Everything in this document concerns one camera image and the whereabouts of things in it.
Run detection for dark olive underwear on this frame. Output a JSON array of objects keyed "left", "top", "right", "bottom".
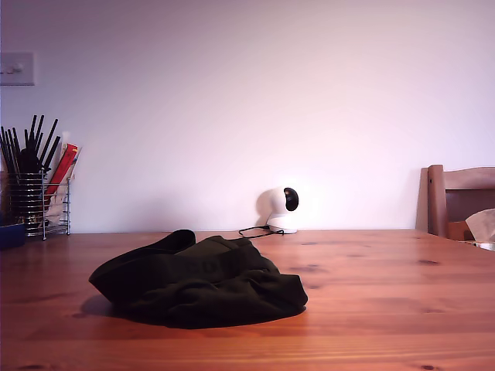
[{"left": 87, "top": 229, "right": 309, "bottom": 330}]

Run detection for red chopstick packet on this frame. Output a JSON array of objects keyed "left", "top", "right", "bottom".
[{"left": 44, "top": 142, "right": 80, "bottom": 196}]

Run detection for wooden chair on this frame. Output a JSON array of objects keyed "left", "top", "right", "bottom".
[{"left": 415, "top": 164, "right": 495, "bottom": 240}]

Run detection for white paper packets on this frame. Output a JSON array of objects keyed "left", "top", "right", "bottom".
[{"left": 48, "top": 192, "right": 70, "bottom": 227}]

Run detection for black chopstick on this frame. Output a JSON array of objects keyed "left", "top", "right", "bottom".
[
  {"left": 22, "top": 114, "right": 38, "bottom": 155},
  {"left": 38, "top": 117, "right": 60, "bottom": 171},
  {"left": 0, "top": 126, "right": 20, "bottom": 183},
  {"left": 12, "top": 127, "right": 25, "bottom": 163},
  {"left": 5, "top": 129, "right": 22, "bottom": 175},
  {"left": 43, "top": 134, "right": 62, "bottom": 173},
  {"left": 31, "top": 114, "right": 45, "bottom": 158}
]

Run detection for small cardboard box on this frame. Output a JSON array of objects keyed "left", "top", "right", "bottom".
[{"left": 447, "top": 220, "right": 476, "bottom": 240}]

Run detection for white tissue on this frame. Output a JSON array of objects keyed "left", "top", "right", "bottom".
[{"left": 465, "top": 208, "right": 495, "bottom": 243}]

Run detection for blue box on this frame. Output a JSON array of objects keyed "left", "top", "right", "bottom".
[{"left": 0, "top": 223, "right": 27, "bottom": 250}]

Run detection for white round security camera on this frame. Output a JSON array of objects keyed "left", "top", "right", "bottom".
[{"left": 256, "top": 185, "right": 301, "bottom": 235}]

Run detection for thin black camera cable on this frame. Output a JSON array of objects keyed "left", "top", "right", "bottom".
[{"left": 238, "top": 225, "right": 286, "bottom": 239}]

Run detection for chrome wire utensil holder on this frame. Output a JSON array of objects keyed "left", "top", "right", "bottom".
[{"left": 7, "top": 172, "right": 73, "bottom": 240}]

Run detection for white light switch plate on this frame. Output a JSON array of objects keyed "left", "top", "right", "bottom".
[{"left": 0, "top": 52, "right": 36, "bottom": 87}]

